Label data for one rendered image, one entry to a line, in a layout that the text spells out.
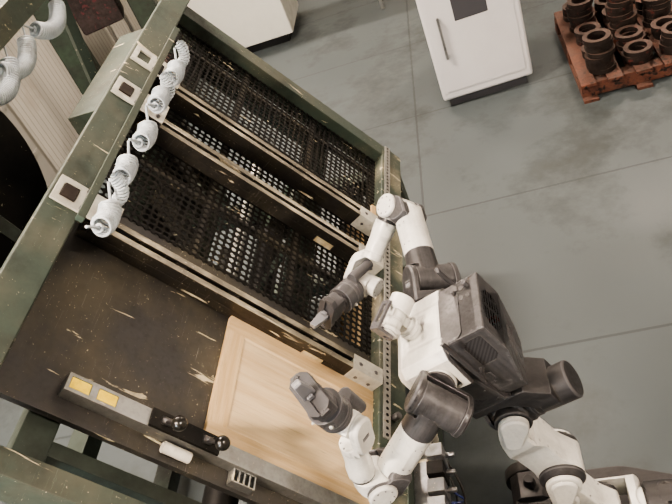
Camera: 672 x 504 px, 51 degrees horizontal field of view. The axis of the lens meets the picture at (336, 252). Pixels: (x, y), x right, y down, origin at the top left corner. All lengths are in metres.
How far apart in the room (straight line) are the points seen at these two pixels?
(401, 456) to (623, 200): 2.70
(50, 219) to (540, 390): 1.39
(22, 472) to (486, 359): 1.11
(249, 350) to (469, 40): 3.45
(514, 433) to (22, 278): 1.38
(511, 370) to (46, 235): 1.24
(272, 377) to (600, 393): 1.68
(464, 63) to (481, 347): 3.60
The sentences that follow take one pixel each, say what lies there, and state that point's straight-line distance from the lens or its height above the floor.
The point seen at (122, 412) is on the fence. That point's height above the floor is 1.58.
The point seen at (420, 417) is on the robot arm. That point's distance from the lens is 1.79.
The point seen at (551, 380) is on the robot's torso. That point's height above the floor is 1.07.
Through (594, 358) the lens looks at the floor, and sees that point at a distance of 3.49.
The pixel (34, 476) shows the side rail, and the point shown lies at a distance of 1.68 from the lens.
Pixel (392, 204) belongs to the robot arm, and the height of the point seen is 1.45.
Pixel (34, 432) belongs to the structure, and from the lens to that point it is 1.82.
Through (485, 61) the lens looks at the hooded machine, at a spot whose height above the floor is 0.29.
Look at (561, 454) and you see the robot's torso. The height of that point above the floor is 0.72.
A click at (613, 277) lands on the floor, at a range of 3.82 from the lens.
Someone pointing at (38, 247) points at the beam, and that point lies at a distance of 1.92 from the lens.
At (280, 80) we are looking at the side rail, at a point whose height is 1.41.
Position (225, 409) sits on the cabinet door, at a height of 1.33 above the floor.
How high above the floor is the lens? 2.74
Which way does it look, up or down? 38 degrees down
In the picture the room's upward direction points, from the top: 25 degrees counter-clockwise
